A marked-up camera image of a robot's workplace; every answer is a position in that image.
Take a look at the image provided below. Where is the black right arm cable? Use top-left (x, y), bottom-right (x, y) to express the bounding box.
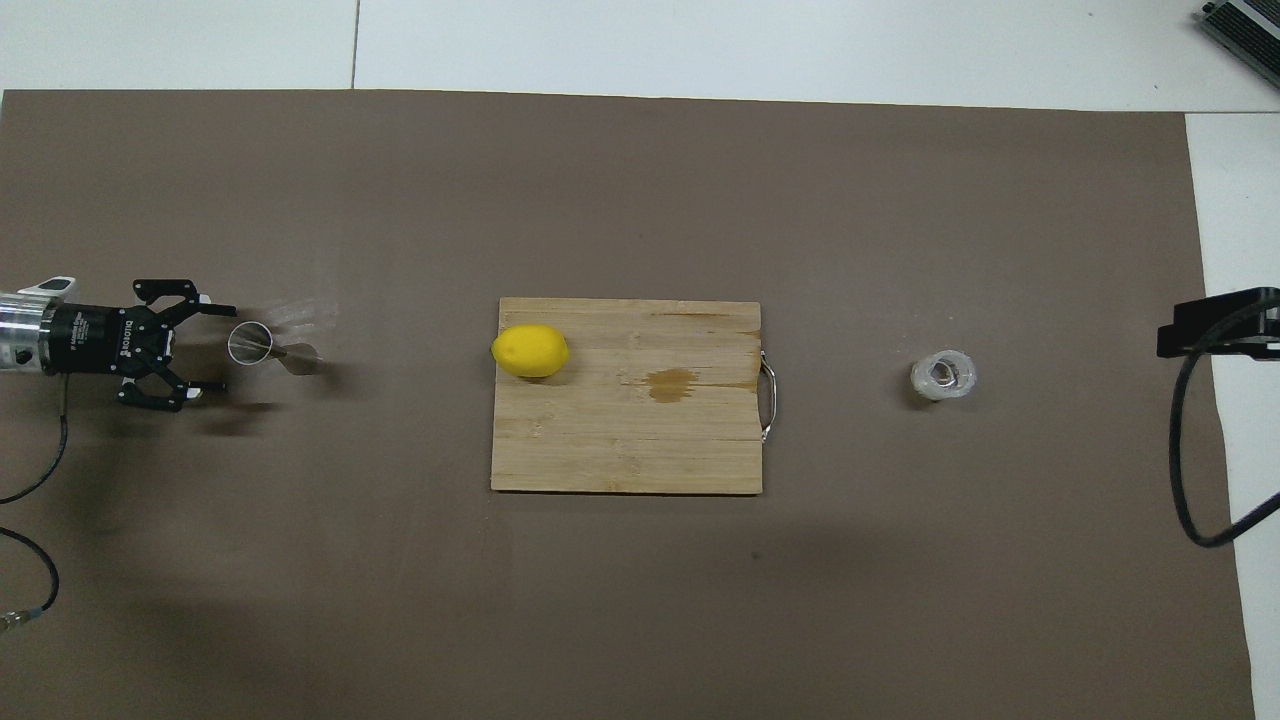
top-left (1168, 298), bottom-right (1280, 548)

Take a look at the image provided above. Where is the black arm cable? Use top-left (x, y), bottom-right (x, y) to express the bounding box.
top-left (0, 380), bottom-right (70, 631)
top-left (1168, 298), bottom-right (1280, 548)

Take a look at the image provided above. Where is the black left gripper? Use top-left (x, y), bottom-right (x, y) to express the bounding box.
top-left (45, 278), bottom-right (238, 414)

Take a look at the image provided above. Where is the clear glass cup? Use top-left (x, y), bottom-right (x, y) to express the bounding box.
top-left (909, 350), bottom-right (979, 402)

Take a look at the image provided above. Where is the grey ribbed metal device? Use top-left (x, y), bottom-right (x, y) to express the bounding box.
top-left (1198, 0), bottom-right (1280, 93)

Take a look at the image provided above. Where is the brown paper table mat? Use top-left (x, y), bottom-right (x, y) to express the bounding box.
top-left (0, 88), bottom-right (1257, 720)

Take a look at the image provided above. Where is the yellow lemon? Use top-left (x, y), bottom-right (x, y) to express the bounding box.
top-left (491, 324), bottom-right (571, 379)

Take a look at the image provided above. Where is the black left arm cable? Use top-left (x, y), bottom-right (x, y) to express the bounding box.
top-left (0, 380), bottom-right (70, 631)

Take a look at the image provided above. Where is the steel double jigger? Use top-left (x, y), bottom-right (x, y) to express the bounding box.
top-left (228, 321), bottom-right (321, 377)

